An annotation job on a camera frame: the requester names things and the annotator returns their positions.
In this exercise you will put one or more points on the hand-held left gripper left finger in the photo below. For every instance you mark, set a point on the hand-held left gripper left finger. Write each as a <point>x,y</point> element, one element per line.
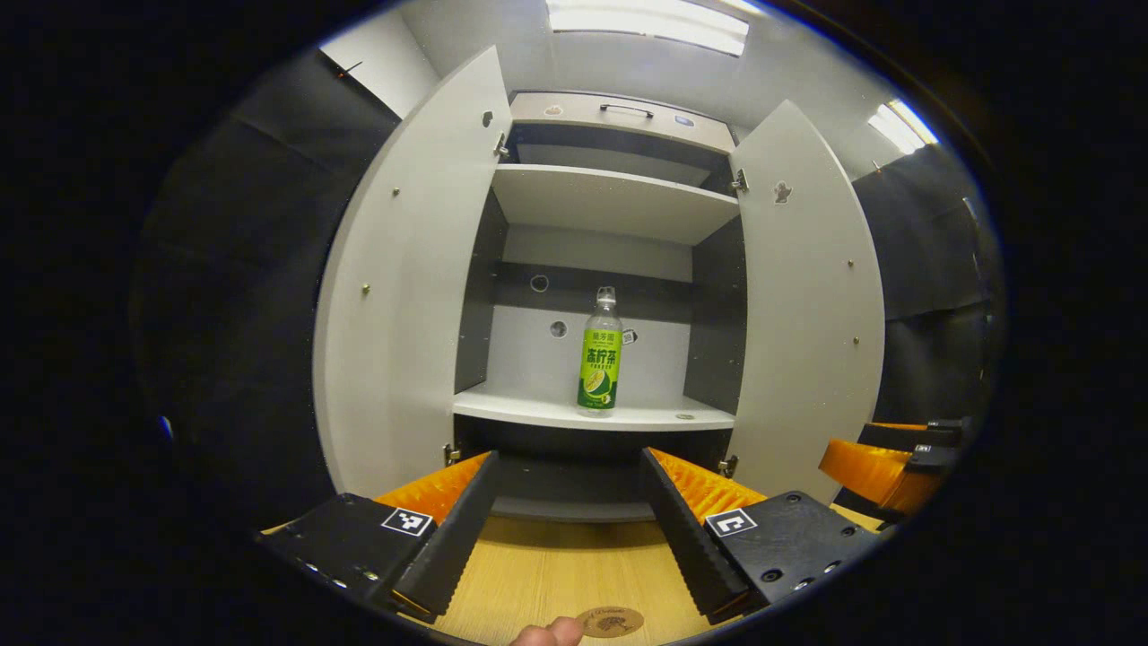
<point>453,538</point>

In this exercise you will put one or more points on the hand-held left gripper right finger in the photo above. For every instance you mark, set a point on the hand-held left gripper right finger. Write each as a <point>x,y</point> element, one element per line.
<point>686,538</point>

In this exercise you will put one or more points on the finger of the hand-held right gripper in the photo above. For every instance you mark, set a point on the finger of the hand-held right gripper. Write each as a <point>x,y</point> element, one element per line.
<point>874,471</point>

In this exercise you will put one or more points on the round wooden coaster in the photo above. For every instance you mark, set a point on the round wooden coaster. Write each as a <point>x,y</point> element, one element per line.
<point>612,621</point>

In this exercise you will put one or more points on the white cabinet door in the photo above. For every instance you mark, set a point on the white cabinet door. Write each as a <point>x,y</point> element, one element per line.
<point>404,296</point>
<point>807,314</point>

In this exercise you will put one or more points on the green label clear bottle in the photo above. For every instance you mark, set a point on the green label clear bottle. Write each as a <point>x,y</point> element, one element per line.
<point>600,363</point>

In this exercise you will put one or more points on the white and grey cabinet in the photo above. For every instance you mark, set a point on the white and grey cabinet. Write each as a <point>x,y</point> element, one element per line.
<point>610,202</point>

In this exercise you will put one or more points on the black backdrop cloth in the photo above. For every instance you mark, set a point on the black backdrop cloth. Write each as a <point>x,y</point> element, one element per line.
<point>251,269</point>

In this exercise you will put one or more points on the ceiling light panel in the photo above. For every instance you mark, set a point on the ceiling light panel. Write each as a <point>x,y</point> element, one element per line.
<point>650,22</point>
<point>901,127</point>

